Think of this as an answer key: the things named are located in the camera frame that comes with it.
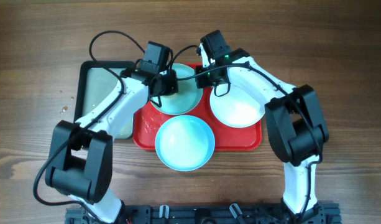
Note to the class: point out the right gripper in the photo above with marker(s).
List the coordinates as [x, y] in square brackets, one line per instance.
[201, 81]

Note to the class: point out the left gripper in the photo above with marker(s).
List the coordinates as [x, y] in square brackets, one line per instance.
[173, 86]

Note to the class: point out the mint green plate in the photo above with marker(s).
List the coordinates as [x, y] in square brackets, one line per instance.
[188, 95]

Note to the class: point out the white plate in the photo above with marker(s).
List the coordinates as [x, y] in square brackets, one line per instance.
[234, 108]

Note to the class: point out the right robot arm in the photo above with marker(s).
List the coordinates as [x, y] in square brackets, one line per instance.
[296, 127]

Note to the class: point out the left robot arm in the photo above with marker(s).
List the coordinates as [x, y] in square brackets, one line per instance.
[80, 159]

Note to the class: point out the red plastic tray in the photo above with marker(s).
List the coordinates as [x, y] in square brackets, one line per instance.
[148, 120]

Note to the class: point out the black water tray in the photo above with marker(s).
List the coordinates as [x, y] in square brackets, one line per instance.
[94, 84]

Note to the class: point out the light blue plate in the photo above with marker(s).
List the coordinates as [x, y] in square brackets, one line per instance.
[185, 143]

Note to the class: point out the black mounting rail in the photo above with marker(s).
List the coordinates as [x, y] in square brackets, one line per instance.
[324, 213]

